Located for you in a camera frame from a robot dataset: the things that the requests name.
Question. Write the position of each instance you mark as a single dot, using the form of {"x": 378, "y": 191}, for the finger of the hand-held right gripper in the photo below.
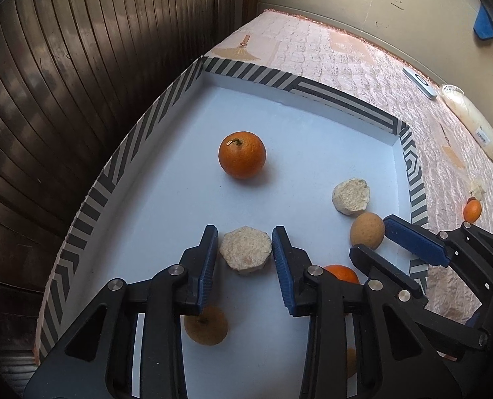
{"x": 416, "y": 243}
{"x": 383, "y": 268}

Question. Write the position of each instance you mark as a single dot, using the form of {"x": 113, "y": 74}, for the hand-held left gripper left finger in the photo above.
{"x": 207, "y": 266}

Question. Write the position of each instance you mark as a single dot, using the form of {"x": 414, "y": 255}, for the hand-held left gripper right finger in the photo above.
{"x": 281, "y": 270}

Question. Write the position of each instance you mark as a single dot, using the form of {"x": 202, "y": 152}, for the small orange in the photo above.
{"x": 344, "y": 273}

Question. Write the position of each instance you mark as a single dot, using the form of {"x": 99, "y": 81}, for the beige octagonal chunk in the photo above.
{"x": 351, "y": 196}
{"x": 245, "y": 251}

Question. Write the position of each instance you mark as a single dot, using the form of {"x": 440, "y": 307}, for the brown round fruit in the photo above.
{"x": 209, "y": 330}
{"x": 367, "y": 230}

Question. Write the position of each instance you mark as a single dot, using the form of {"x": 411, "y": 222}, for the large orange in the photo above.
{"x": 472, "y": 212}

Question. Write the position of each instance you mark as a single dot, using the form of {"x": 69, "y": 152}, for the striped rim white tray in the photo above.
{"x": 167, "y": 174}

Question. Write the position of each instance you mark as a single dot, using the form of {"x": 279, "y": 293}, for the orange with stem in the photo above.
{"x": 242, "y": 156}

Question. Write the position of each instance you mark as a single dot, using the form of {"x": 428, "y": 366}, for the plastic wrapped daikon radish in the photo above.
{"x": 466, "y": 112}

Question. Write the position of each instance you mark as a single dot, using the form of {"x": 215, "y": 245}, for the white remote control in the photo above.
{"x": 419, "y": 83}

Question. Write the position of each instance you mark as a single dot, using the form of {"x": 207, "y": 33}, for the wooden slatted panel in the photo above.
{"x": 63, "y": 91}

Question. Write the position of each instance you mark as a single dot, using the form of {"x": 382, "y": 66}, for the blue wall holder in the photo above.
{"x": 485, "y": 20}

